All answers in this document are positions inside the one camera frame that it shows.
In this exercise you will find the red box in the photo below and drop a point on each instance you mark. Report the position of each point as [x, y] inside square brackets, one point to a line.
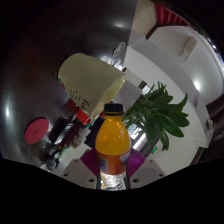
[82, 116]

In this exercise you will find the red carpeted stairs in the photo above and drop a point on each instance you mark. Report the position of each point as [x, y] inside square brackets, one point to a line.
[168, 16]

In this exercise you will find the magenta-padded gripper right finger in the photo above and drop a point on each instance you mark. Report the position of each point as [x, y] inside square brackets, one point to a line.
[146, 171]

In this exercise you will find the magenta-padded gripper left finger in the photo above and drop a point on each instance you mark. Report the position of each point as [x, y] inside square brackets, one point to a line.
[80, 171]

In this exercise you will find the green exit sign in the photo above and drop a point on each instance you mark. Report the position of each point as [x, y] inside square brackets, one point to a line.
[154, 150]

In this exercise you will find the white wall-mounted unit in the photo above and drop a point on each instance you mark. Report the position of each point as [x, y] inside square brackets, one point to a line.
[188, 47]

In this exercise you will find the orange drink bottle black cap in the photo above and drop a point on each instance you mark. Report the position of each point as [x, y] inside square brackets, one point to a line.
[112, 143]

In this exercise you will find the flat round red coaster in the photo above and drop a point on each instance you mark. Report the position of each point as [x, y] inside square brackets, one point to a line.
[36, 130]

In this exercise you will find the potted leafy plant white pot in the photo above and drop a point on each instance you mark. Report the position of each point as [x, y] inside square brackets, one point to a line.
[160, 116]

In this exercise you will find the pale yellow-green cup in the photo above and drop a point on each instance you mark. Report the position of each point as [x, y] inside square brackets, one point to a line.
[90, 80]

